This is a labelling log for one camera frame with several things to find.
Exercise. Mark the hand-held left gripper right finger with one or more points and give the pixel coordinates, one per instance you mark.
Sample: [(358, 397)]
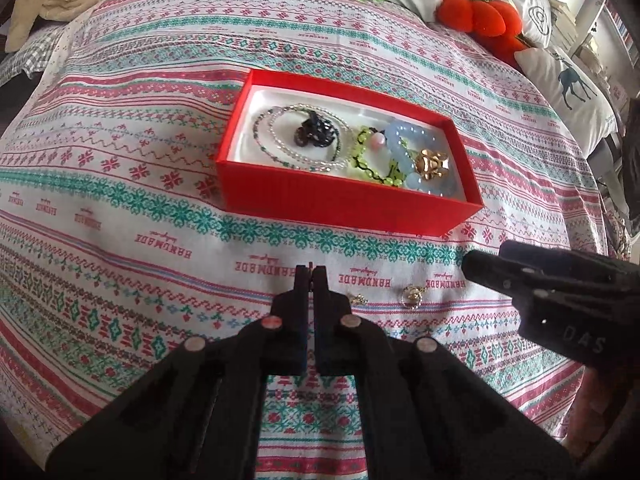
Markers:
[(332, 330)]

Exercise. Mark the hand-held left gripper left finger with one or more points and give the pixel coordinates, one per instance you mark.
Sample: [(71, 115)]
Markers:
[(295, 320)]

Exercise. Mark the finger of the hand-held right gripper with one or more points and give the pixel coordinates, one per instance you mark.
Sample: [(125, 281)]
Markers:
[(575, 260), (487, 270)]

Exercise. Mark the small gold earring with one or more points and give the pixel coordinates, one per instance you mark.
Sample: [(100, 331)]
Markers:
[(357, 298)]

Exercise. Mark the gold ornament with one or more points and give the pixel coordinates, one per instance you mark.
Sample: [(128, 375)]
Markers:
[(431, 164)]

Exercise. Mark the red cardboard box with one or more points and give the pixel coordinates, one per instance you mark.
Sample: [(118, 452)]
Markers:
[(350, 205)]

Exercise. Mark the black ornament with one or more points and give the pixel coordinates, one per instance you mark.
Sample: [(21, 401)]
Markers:
[(315, 130)]

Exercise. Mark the patterned printed bedspread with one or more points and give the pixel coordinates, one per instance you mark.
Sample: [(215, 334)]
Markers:
[(150, 210)]

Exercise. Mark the white deer print pillow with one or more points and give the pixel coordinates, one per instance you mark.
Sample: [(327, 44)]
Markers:
[(550, 75)]

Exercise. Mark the white bookshelf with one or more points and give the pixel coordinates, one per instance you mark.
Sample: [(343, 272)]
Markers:
[(620, 30)]

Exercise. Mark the grey pillow with line drawings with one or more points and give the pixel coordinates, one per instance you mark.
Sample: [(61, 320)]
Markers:
[(530, 15)]

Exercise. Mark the orange pumpkin plush toy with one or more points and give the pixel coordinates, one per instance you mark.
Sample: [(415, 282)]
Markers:
[(475, 15)]

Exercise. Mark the grey checked sheet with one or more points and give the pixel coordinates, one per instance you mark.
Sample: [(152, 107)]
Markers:
[(30, 52)]

